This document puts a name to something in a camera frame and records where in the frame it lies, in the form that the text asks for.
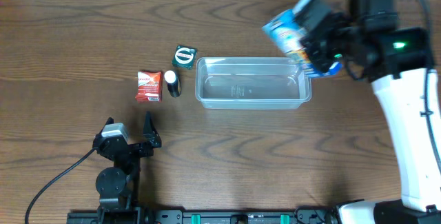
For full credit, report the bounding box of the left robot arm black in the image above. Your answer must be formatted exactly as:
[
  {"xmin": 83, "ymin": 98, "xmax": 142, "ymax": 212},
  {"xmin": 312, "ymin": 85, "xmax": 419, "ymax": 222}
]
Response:
[{"xmin": 92, "ymin": 112, "xmax": 162, "ymax": 212}]

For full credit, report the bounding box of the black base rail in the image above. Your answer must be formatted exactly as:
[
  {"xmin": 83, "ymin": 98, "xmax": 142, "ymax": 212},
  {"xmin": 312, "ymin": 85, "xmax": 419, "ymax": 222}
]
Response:
[{"xmin": 66, "ymin": 207, "xmax": 340, "ymax": 224}]

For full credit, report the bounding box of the clear plastic container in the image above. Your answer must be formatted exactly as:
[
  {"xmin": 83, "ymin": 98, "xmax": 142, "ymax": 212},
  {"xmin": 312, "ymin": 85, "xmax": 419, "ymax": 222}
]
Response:
[{"xmin": 195, "ymin": 57, "xmax": 311, "ymax": 110}]

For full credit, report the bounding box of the dark bottle white cap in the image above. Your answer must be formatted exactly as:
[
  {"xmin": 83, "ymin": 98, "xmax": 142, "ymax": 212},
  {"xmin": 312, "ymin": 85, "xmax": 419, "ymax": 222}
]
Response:
[{"xmin": 164, "ymin": 70, "xmax": 181, "ymax": 98}]

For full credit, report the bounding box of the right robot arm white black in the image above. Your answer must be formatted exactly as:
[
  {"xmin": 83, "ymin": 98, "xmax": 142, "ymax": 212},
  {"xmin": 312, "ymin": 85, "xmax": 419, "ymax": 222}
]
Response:
[{"xmin": 294, "ymin": 0, "xmax": 440, "ymax": 223}]

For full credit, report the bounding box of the blue medicine box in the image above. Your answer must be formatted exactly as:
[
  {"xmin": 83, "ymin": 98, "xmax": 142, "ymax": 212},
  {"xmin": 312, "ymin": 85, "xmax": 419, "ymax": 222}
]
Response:
[{"xmin": 262, "ymin": 9, "xmax": 342, "ymax": 78}]

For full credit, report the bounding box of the green Zam-Buk box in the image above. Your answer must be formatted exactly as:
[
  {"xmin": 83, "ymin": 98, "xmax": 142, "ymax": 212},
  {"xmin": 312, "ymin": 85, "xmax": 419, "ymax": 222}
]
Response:
[{"xmin": 172, "ymin": 45, "xmax": 198, "ymax": 70}]

